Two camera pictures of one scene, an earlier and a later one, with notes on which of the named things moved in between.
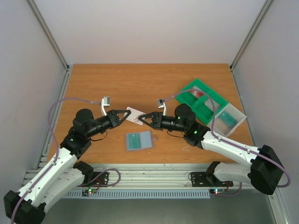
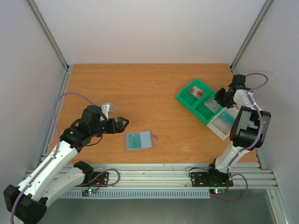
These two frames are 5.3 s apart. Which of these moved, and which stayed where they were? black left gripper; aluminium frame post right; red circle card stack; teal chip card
Moved: black left gripper
Stayed: red circle card stack; aluminium frame post right; teal chip card
